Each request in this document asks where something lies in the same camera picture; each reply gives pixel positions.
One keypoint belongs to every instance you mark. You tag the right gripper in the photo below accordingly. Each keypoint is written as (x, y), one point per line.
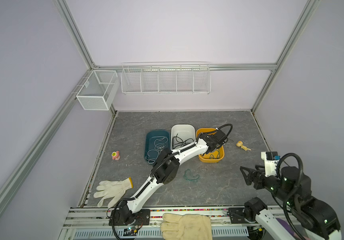
(260, 175)

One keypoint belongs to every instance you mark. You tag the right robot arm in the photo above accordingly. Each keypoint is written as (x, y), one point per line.
(285, 179)

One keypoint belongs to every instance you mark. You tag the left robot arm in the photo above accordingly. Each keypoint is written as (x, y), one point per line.
(164, 170)

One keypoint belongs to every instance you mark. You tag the yellow plastic bin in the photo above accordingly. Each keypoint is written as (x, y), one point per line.
(213, 157)

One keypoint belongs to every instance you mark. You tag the yellow wooden toy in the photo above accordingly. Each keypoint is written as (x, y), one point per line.
(241, 145)

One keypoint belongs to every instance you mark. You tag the white plastic bin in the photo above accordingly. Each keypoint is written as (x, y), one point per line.
(182, 135)

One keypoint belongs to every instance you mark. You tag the teal plastic bin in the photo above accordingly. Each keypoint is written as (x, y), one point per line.
(156, 141)

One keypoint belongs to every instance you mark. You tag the beige leather glove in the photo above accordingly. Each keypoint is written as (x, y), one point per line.
(186, 227)

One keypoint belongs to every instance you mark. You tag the pink toy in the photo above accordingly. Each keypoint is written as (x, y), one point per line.
(115, 155)

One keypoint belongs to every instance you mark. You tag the white knit glove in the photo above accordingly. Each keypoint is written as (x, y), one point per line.
(113, 190)

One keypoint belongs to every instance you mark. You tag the small white mesh basket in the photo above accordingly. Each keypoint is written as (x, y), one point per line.
(99, 90)

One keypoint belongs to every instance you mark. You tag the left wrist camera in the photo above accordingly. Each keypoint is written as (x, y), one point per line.
(220, 136)

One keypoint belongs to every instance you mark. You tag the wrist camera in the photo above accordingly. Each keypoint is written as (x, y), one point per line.
(271, 160)
(220, 136)

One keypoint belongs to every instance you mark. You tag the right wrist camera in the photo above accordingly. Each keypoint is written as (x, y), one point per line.
(271, 160)

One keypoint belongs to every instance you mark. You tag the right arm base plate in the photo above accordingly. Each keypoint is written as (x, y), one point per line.
(241, 215)

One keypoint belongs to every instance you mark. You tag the long white wire basket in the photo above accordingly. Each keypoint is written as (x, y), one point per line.
(169, 78)

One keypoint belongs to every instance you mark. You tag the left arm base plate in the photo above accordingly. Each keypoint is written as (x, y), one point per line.
(126, 218)

